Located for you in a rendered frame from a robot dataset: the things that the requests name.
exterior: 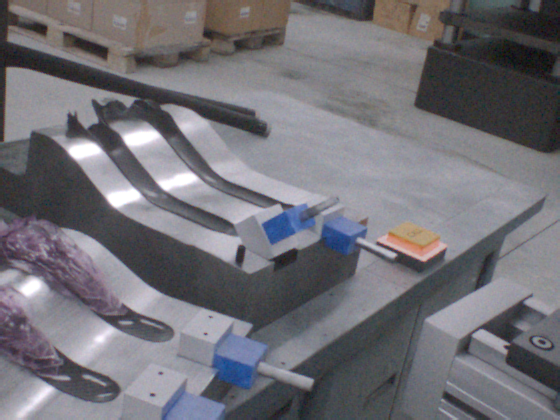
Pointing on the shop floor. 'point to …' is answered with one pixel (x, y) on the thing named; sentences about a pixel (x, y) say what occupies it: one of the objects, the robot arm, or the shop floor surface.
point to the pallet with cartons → (245, 24)
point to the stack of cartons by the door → (412, 17)
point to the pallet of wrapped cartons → (120, 29)
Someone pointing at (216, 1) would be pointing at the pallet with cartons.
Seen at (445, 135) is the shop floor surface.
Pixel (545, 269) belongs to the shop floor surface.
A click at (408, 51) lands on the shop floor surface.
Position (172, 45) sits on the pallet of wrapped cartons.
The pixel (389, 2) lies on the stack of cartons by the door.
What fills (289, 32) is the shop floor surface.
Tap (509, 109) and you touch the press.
